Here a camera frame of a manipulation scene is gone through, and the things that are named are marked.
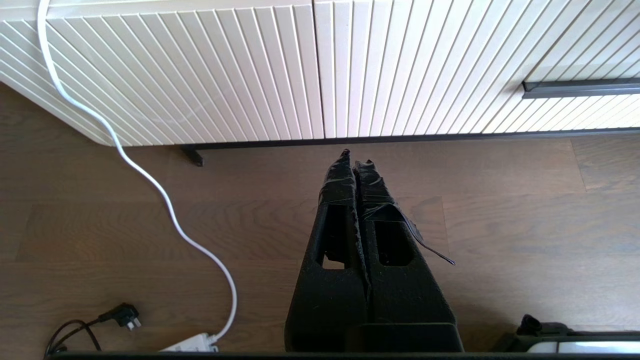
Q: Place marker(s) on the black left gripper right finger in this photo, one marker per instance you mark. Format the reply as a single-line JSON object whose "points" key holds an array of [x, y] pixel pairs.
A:
{"points": [[405, 300]]}

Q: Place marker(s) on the cream ribbed flat front panel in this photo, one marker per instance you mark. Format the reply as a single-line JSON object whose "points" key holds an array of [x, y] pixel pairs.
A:
{"points": [[400, 70]]}

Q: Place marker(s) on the cream ribbed rounded front panel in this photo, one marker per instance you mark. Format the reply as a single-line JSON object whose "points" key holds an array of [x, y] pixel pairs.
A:
{"points": [[200, 75]]}

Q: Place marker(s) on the white power strip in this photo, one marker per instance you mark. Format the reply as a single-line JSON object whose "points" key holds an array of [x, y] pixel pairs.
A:
{"points": [[192, 344]]}

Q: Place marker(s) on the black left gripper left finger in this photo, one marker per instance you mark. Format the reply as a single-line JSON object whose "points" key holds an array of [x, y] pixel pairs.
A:
{"points": [[330, 290]]}

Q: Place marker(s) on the cream tv cabinet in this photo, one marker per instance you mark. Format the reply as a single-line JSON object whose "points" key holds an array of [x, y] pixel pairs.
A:
{"points": [[590, 116]]}

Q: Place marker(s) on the cream ribbed drawer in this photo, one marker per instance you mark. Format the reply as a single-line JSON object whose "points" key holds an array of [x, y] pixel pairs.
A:
{"points": [[600, 45]]}

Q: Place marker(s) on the grey black robot base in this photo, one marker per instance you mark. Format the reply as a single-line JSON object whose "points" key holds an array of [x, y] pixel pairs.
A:
{"points": [[545, 330]]}

